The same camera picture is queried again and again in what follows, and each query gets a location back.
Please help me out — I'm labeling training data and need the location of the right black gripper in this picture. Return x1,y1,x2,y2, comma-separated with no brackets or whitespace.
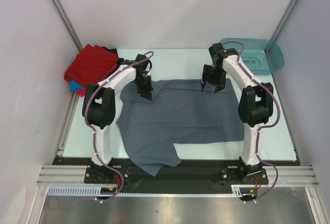
201,65,226,93

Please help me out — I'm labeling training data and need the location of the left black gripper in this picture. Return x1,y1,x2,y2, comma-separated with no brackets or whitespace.
134,75,154,101

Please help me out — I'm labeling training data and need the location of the grey blue polo shirt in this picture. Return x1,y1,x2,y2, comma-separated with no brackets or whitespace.
117,79,244,176

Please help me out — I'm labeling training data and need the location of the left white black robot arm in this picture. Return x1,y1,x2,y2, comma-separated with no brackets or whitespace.
82,51,154,183

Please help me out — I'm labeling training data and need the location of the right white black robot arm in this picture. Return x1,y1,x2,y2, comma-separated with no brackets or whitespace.
201,43,274,184

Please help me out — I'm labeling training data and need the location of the black folded t shirt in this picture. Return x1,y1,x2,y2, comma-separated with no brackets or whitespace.
103,46,124,65

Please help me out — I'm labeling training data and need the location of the teal transparent plastic bin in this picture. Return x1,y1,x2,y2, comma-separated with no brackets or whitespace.
220,38,284,75

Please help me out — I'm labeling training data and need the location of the red folded t shirt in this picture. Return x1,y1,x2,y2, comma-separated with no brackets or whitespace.
64,44,118,88

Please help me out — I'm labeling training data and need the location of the pink folded t shirt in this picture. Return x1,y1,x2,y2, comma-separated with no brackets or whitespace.
75,89,86,97

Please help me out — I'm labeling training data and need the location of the blue folded t shirt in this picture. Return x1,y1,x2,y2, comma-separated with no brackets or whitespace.
69,79,85,91

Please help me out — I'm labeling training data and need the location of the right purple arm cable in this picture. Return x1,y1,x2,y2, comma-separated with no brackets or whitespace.
222,40,281,204

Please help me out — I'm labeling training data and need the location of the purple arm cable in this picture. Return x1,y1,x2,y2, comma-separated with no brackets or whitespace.
48,51,155,211
222,40,281,204

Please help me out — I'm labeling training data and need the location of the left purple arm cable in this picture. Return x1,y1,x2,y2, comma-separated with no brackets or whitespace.
48,51,155,211

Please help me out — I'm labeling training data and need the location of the left aluminium side rail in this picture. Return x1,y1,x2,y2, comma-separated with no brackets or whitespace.
55,93,79,157

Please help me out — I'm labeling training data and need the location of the aluminium side rail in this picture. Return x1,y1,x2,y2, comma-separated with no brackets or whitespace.
55,93,79,157
271,73,302,165

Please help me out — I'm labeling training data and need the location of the right aluminium side rail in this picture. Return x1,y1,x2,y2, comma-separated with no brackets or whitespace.
271,73,302,165

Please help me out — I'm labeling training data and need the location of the right aluminium corner post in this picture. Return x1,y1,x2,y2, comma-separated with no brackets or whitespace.
270,0,300,42

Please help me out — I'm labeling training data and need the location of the aluminium corner post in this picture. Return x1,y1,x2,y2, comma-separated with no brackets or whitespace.
50,0,83,51
270,0,300,42

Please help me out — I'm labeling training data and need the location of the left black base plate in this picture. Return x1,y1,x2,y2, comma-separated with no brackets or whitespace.
84,165,130,184

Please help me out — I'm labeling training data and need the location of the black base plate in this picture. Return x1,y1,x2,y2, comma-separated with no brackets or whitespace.
84,165,130,184
220,167,269,185

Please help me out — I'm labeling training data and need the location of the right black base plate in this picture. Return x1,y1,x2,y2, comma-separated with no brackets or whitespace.
220,167,269,185

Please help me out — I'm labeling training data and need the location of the right grey cable duct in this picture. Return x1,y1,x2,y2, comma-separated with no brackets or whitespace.
231,185,258,198

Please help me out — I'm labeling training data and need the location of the grey cable duct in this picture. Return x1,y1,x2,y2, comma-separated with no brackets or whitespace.
48,186,117,197
231,185,258,198

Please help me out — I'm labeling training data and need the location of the aluminium front frame rail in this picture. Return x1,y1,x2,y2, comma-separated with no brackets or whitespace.
37,165,318,187

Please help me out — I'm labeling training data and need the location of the left grey cable duct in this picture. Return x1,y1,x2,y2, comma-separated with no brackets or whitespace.
48,186,117,197

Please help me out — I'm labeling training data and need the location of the left aluminium corner post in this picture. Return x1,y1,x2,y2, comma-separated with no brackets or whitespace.
50,0,83,51

